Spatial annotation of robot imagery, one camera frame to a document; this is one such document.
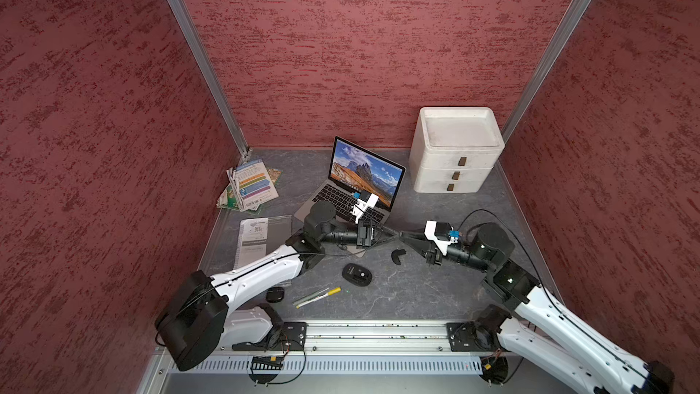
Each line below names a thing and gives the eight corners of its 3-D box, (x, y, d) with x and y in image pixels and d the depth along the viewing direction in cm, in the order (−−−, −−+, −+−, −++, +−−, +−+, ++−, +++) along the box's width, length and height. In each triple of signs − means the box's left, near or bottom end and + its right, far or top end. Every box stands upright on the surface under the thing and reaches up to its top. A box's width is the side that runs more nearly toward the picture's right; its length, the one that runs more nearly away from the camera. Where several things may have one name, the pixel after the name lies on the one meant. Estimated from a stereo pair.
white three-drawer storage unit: (413, 195, 108) (427, 148, 87) (406, 155, 123) (417, 106, 102) (482, 196, 109) (513, 149, 88) (467, 155, 123) (491, 107, 102)
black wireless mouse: (340, 277, 87) (340, 274, 84) (347, 263, 90) (347, 260, 87) (367, 290, 84) (368, 287, 82) (373, 275, 87) (374, 272, 85)
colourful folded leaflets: (214, 212, 102) (211, 209, 100) (234, 163, 118) (232, 159, 116) (272, 213, 102) (271, 209, 100) (284, 164, 119) (283, 160, 117)
